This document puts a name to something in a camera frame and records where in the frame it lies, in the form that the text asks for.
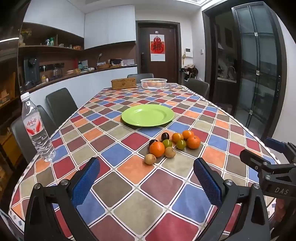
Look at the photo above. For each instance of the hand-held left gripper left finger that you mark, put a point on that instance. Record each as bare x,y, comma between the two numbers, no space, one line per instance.
86,183

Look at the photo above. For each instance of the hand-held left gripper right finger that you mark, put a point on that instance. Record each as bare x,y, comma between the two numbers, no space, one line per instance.
208,183

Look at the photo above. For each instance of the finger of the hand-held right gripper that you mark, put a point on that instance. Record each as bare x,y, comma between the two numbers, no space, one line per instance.
276,144
254,160

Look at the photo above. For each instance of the green plum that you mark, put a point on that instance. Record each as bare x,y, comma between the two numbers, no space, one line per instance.
181,144
167,143

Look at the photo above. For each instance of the brown kiwi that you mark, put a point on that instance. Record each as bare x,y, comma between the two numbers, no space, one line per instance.
150,159
170,152

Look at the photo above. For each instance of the large orange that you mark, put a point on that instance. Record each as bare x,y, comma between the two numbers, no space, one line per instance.
157,149

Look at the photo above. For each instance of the dark purple plum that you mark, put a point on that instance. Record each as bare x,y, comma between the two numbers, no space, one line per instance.
165,136
153,142

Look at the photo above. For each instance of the green plate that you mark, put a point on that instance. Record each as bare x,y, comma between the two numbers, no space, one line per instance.
147,115

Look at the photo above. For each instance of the person's right hand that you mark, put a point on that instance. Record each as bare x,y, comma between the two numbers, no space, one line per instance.
284,208

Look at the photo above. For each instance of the clear plastic water bottle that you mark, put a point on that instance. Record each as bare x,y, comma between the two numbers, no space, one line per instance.
35,129

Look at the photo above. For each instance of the black framed glass sliding door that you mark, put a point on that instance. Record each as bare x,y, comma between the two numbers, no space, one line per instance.
256,69

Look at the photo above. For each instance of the dark grey dining chair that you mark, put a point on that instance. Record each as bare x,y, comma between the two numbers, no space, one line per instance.
61,104
25,132
197,87
140,75

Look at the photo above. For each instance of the metal kitchen faucet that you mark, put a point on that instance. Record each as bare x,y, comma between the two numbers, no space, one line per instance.
232,70

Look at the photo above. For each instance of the white kitchen counter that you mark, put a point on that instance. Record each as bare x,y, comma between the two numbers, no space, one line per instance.
92,78

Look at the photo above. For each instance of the woven wicker box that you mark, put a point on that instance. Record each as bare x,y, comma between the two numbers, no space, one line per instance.
123,83

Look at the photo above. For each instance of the pile of bags on rack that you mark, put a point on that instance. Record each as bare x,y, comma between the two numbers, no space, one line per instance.
189,70

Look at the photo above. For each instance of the white mesh basket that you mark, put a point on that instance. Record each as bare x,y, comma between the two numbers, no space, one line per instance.
153,83

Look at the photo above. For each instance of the glass kettle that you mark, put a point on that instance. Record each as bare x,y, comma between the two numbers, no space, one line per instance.
57,72

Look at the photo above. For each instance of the small wicker tray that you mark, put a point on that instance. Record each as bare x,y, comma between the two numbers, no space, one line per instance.
103,66

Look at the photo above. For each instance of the black water dispenser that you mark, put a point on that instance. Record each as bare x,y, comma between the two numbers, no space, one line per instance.
31,71

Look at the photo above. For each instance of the white desk lamp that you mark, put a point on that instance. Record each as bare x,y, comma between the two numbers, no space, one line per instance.
99,56

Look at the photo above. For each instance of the dark brown door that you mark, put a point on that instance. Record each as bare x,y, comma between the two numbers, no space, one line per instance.
170,46

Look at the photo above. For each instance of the red and white door poster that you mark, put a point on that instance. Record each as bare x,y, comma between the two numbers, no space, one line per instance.
157,47

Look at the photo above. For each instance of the white wall intercom panel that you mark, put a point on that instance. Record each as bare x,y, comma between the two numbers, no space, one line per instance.
188,52

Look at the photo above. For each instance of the wooden wall shelf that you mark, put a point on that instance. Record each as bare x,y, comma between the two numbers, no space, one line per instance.
46,47

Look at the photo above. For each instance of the white wall cabinets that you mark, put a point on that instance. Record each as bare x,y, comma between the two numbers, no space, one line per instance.
108,25

